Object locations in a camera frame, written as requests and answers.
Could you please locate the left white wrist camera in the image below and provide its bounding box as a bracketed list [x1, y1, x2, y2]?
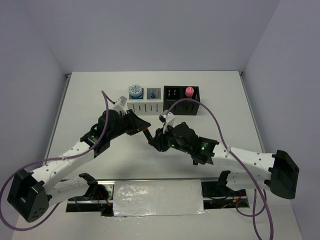
[113, 96, 127, 115]

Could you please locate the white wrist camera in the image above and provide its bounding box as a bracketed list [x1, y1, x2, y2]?
[159, 110, 175, 134]
[113, 96, 127, 115]

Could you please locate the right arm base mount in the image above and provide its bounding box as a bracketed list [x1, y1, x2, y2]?
[201, 180, 249, 210]

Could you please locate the silver foil covered plate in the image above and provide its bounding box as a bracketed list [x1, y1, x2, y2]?
[113, 179, 205, 217]

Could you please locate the pink glue stick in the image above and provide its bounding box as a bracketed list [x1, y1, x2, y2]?
[184, 86, 195, 99]

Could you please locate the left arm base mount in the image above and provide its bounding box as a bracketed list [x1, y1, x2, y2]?
[66, 181, 115, 217]

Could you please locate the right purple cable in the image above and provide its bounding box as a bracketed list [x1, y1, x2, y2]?
[163, 98, 275, 240]

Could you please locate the white slotted container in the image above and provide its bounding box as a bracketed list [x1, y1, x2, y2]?
[126, 86, 164, 116]

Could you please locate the clear blue-capped glue pen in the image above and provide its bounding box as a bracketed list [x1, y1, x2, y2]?
[150, 91, 156, 99]

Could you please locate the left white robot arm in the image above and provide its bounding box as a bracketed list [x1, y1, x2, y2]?
[7, 110, 151, 223]

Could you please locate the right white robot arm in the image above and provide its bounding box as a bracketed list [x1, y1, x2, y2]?
[143, 122, 300, 200]

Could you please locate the black slotted container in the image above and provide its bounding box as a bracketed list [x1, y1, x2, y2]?
[163, 85, 201, 116]

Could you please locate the blue patterned tape roll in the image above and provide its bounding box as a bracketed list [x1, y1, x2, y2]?
[129, 84, 144, 99]

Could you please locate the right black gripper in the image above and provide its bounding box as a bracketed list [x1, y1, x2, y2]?
[148, 122, 192, 154]

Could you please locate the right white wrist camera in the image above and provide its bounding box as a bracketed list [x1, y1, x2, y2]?
[159, 110, 175, 134]

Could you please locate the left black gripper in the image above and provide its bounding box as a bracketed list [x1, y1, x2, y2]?
[108, 108, 151, 140]

